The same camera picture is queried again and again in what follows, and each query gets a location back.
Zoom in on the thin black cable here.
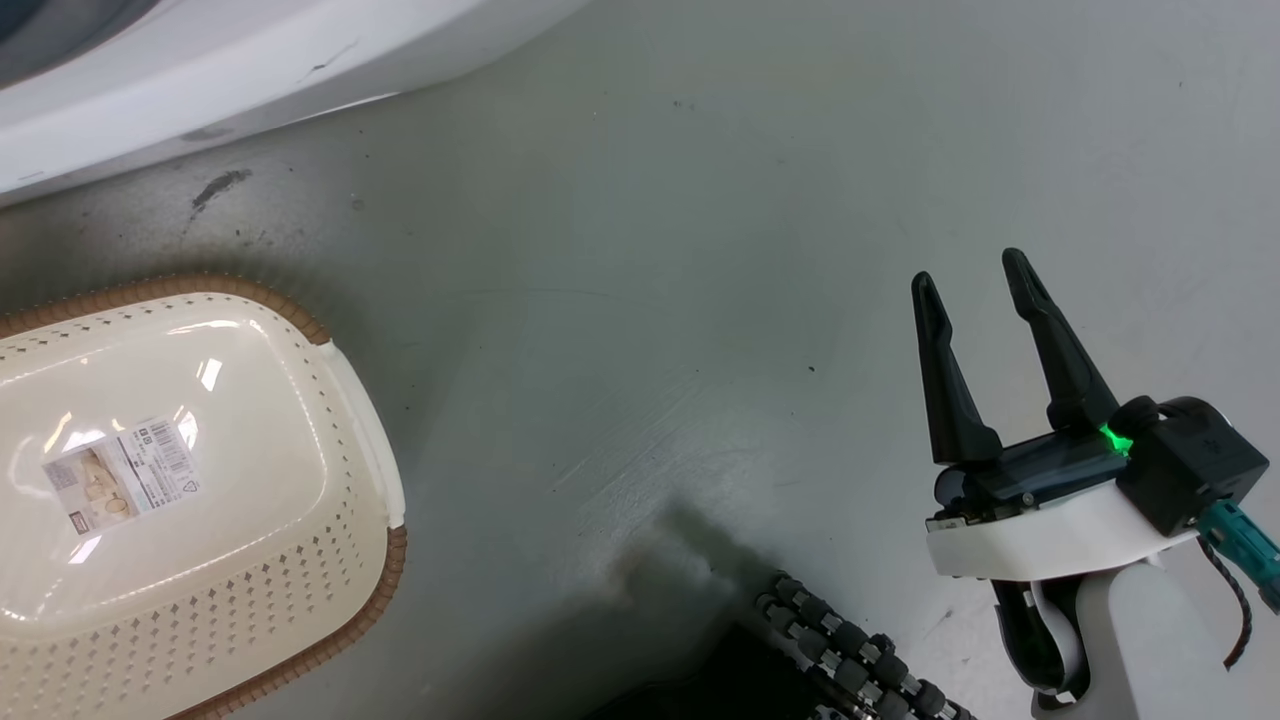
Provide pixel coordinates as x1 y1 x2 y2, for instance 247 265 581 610
1197 536 1254 671

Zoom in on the cream perforated laundry basket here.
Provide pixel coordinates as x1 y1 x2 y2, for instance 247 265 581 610
0 275 408 720

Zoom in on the black roller wheel base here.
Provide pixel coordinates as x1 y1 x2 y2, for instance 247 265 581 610
590 570 981 720

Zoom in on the paper product label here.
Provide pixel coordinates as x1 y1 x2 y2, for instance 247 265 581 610
41 416 201 536

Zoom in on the white washing machine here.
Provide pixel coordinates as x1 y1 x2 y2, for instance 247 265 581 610
0 0 591 209

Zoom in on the teal cable connector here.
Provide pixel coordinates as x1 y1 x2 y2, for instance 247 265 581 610
1196 498 1280 616

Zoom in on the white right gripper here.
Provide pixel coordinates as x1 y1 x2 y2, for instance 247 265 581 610
911 247 1201 583

